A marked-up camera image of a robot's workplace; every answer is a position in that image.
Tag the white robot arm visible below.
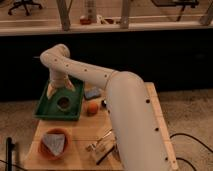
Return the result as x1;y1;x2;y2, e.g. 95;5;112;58
40;44;172;171

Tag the orange ball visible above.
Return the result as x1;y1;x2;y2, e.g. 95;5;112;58
87;102;99;116

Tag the tan and black box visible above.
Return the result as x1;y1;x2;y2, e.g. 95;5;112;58
89;142;115;165

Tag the grey folded cloth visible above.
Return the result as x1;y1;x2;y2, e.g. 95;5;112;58
42;134;65;156

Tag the red bowl on shelf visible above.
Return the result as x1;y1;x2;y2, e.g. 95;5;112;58
79;16;91;25

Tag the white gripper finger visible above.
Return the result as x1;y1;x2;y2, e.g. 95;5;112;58
65;79;75;91
46;84;54;99

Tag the white handled spoon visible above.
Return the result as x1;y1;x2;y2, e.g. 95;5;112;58
101;100;107;108

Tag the dark metal cup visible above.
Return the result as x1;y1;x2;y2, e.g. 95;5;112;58
57;97;71;111

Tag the grey sponge block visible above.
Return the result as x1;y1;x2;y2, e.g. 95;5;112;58
84;87;101;100

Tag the black stand post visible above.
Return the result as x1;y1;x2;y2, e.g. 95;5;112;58
5;137;15;171

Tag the orange bowl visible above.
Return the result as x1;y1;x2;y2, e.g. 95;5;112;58
38;128;70;160

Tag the black floor cable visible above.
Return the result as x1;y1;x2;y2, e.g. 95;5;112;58
169;132;213;171

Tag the black office chair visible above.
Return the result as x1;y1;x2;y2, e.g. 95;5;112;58
8;0;43;16

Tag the green plastic tray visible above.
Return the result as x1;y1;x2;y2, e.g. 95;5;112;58
34;77;84;121

